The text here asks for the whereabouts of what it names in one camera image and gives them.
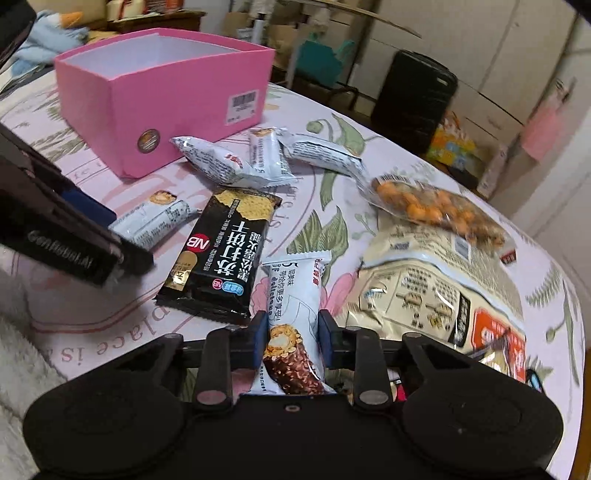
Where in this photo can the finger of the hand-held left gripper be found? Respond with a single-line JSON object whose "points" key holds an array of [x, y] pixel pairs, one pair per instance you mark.
{"points": [[90, 205], [136, 263]]}

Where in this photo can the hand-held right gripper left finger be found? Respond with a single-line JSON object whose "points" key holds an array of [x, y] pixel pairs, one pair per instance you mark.
{"points": [[259, 341]]}

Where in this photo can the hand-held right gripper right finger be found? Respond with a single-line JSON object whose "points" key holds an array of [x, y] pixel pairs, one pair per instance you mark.
{"points": [[325, 344]]}

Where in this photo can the white chocolate snack bar packet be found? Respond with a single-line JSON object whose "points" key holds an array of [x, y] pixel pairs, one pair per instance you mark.
{"points": [[288, 341]]}

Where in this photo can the pink cardboard box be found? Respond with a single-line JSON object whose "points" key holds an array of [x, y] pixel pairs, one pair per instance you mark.
{"points": [[115, 115]]}

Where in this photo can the large beige snack bag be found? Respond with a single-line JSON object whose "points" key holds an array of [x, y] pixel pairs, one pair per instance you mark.
{"points": [[415, 286]]}

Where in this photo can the clear bag of coated peanuts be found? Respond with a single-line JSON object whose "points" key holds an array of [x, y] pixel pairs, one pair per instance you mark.
{"points": [[429, 207]]}

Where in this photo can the small white snack packet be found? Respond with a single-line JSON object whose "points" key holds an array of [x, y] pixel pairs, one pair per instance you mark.
{"points": [[323, 154], [268, 157], [217, 161], [152, 219]]}

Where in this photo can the black cracker packet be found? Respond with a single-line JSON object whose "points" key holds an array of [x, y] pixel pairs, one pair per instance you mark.
{"points": [[221, 258]]}

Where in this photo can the white fluffy cloth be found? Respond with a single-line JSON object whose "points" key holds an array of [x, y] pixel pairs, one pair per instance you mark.
{"points": [[18, 350]]}

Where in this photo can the floral bed sheet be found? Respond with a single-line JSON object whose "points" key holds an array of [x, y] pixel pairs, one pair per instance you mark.
{"points": [[323, 217]]}

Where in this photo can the blue plush toy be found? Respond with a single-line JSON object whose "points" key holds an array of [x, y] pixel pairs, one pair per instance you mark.
{"points": [[51, 34]]}

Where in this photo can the colourful printed bag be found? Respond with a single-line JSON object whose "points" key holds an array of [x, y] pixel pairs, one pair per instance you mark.
{"points": [[450, 143]]}

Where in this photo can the black suitcase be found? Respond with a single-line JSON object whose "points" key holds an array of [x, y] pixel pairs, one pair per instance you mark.
{"points": [[413, 101]]}

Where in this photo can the teal bag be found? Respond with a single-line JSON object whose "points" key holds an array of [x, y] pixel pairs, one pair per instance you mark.
{"points": [[323, 62]]}

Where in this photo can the pink hanging bag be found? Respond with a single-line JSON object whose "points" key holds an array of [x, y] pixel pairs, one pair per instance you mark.
{"points": [[547, 124]]}

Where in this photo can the white wardrobe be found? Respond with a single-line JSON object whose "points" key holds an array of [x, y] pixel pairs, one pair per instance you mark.
{"points": [[508, 46]]}

